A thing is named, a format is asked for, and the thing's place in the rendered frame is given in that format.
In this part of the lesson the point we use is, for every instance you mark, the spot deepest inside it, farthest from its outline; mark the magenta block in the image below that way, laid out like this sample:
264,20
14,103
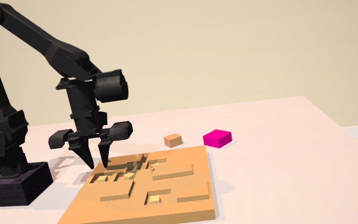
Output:
217,138

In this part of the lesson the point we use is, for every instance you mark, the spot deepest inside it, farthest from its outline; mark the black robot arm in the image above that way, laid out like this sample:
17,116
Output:
70,62

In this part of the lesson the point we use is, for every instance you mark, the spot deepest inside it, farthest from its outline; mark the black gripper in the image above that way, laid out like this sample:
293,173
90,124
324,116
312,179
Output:
88,125

